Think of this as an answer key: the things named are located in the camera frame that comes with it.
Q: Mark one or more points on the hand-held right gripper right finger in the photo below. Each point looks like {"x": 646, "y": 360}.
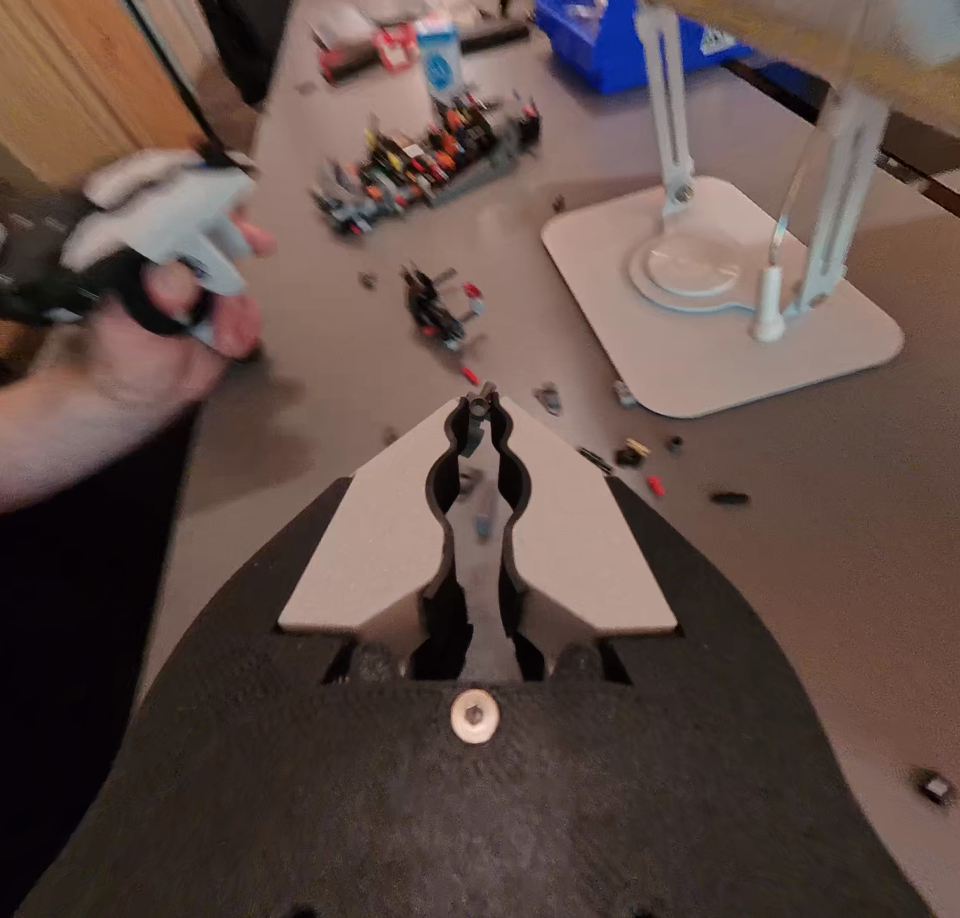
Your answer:
{"x": 585, "y": 558}

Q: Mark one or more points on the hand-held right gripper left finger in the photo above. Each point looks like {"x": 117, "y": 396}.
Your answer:
{"x": 375, "y": 550}

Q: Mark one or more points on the small black lego pin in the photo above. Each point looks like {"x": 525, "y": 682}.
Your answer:
{"x": 482, "y": 400}

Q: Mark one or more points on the person's left forearm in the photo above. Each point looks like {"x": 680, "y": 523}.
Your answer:
{"x": 37, "y": 445}

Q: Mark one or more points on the scattered loose lego pieces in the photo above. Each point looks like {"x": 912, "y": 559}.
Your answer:
{"x": 729, "y": 497}

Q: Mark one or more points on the small black lego assembly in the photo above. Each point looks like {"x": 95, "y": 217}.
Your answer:
{"x": 433, "y": 310}

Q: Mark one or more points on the multicoloured lego chassis model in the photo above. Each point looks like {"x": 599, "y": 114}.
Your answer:
{"x": 420, "y": 164}

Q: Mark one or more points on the person's left hand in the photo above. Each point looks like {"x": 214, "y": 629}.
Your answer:
{"x": 150, "y": 370}

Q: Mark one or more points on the wooden column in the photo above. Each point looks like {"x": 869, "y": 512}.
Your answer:
{"x": 67, "y": 70}

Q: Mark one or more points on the black office chair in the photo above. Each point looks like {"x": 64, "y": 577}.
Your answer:
{"x": 247, "y": 25}

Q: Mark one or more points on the black cylinder with red end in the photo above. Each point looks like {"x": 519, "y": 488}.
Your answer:
{"x": 349, "y": 63}

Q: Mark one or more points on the white book stand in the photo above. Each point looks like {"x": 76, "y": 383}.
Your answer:
{"x": 720, "y": 348}

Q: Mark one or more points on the white pouch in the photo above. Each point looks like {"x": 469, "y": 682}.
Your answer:
{"x": 341, "y": 24}

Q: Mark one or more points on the red white packet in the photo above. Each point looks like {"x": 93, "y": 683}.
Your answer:
{"x": 395, "y": 48}

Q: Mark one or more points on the white blue gum container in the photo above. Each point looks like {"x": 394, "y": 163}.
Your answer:
{"x": 439, "y": 63}

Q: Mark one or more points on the plain black cylinder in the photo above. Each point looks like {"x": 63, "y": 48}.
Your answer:
{"x": 495, "y": 37}

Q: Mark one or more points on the blue storage bin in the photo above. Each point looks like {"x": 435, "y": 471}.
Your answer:
{"x": 600, "y": 48}

